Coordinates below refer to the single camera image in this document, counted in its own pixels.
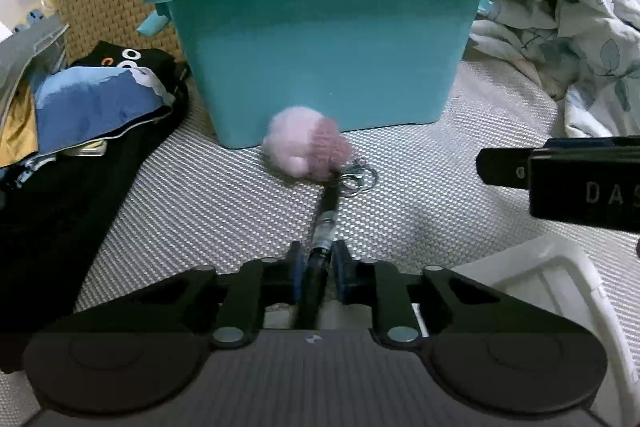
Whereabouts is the black pen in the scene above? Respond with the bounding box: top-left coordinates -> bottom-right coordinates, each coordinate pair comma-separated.
293,171 -> 341,331

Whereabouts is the white plastic bin lid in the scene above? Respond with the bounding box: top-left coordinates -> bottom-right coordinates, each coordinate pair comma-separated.
409,233 -> 640,427

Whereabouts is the floral white blue quilt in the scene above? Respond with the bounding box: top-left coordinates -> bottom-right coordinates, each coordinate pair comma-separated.
470,0 -> 639,138

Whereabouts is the teal plastic storage bin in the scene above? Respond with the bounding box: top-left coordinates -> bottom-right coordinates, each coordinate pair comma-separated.
139,0 -> 480,148

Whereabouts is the black clothing pile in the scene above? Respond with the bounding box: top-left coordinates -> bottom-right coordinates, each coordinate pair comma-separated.
1,41 -> 189,374

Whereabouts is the blue and white cloth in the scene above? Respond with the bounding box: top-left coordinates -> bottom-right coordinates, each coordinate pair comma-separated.
35,66 -> 175,154

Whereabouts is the yellow cloth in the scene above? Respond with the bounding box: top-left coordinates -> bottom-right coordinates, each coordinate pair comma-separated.
0,86 -> 38,167

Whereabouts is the grey pillow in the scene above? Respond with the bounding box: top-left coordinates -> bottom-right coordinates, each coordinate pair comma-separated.
1,15 -> 70,127

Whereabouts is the pink plush keychain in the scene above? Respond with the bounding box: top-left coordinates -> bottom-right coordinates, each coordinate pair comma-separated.
262,106 -> 352,182

